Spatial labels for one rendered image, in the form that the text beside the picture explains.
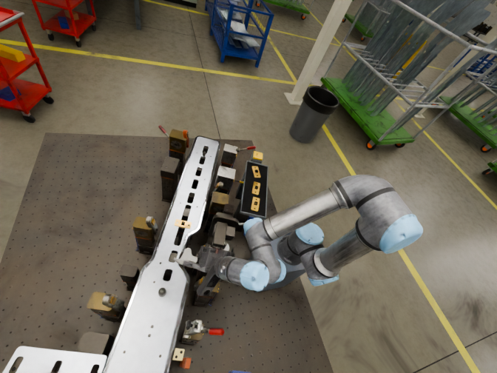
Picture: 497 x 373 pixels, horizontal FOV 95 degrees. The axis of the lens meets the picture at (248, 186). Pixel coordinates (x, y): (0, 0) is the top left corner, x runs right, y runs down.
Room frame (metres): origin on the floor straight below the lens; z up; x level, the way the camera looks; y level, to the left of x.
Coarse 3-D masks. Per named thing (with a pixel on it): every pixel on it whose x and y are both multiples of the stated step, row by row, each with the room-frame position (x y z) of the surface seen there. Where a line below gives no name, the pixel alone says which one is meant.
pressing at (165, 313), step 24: (192, 144) 1.08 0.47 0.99; (216, 144) 1.18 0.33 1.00; (192, 168) 0.89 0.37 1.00; (192, 192) 0.73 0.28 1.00; (168, 216) 0.53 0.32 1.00; (192, 216) 0.59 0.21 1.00; (168, 240) 0.41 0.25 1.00; (168, 264) 0.31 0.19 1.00; (144, 288) 0.18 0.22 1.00; (168, 288) 0.22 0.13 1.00; (144, 312) 0.10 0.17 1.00; (168, 312) 0.14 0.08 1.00; (120, 336) 0.01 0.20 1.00; (144, 336) 0.04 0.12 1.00; (168, 336) 0.07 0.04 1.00; (120, 360) -0.06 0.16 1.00; (144, 360) -0.03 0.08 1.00; (168, 360) 0.00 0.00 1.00
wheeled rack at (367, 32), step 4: (368, 0) 11.22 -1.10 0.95; (372, 4) 10.56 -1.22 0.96; (376, 4) 11.05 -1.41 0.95; (384, 4) 10.12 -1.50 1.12; (376, 8) 10.28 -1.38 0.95; (380, 8) 10.59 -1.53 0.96; (384, 12) 10.20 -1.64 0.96; (344, 16) 11.70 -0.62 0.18; (348, 16) 11.43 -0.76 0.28; (352, 16) 11.68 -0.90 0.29; (376, 16) 10.11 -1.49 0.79; (344, 20) 11.62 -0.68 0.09; (348, 20) 11.24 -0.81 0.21; (352, 20) 11.14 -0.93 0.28; (356, 24) 10.78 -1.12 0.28; (360, 24) 10.97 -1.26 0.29; (356, 28) 10.62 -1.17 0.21; (360, 28) 10.48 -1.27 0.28; (364, 28) 10.67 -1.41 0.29; (368, 28) 10.13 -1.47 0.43; (364, 32) 10.21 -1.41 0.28; (368, 32) 10.43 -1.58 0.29; (364, 36) 10.18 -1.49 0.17; (368, 36) 10.17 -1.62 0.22; (372, 36) 10.24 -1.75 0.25; (364, 40) 10.17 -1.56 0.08
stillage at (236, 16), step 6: (222, 0) 5.84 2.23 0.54; (234, 0) 5.99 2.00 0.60; (240, 0) 6.67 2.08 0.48; (246, 0) 6.27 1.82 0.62; (210, 6) 6.39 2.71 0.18; (228, 6) 5.99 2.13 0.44; (246, 6) 6.14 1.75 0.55; (210, 12) 5.96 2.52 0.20; (228, 12) 5.95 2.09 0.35; (234, 12) 6.06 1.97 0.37; (210, 18) 5.74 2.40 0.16; (216, 18) 5.84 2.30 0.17; (222, 18) 5.96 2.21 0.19; (234, 18) 6.01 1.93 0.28; (240, 18) 6.13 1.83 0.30
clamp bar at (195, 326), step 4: (188, 320) 0.12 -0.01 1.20; (196, 320) 0.13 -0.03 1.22; (200, 320) 0.13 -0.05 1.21; (188, 324) 0.11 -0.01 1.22; (192, 324) 0.11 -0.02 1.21; (196, 324) 0.12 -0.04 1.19; (200, 324) 0.12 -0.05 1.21; (188, 328) 0.10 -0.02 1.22; (192, 328) 0.10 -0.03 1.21; (196, 328) 0.11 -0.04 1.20; (200, 328) 0.11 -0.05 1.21; (204, 328) 0.12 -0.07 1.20; (188, 332) 0.09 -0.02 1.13; (192, 332) 0.09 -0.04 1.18; (196, 332) 0.10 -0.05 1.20
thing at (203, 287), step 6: (210, 270) 0.25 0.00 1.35; (210, 276) 0.24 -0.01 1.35; (216, 276) 0.25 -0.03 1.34; (204, 282) 0.22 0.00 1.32; (210, 282) 0.22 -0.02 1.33; (216, 282) 0.24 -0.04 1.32; (198, 288) 0.20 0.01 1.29; (204, 288) 0.20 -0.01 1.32; (210, 288) 0.22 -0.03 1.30; (198, 294) 0.19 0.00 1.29; (204, 294) 0.19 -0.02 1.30
